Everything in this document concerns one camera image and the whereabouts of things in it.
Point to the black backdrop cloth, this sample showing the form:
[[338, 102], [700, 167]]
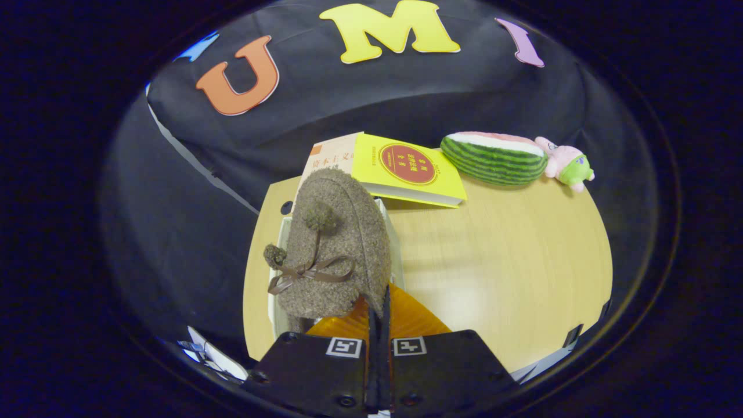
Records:
[[348, 98]]

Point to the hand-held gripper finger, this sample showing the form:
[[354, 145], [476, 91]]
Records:
[[374, 360], [385, 360]]

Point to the pale green storage box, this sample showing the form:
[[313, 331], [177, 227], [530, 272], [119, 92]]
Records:
[[280, 316]]

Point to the pink and green plush toy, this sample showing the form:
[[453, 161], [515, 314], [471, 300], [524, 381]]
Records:
[[566, 162]]

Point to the beige book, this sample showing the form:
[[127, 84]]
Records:
[[331, 157]]

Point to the yellow book with red circle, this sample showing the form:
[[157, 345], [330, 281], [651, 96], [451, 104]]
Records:
[[371, 168]]

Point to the brown fuzzy shoe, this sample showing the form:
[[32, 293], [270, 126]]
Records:
[[348, 232]]

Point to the watermelon slice plush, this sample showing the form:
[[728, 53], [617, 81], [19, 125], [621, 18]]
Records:
[[493, 162]]

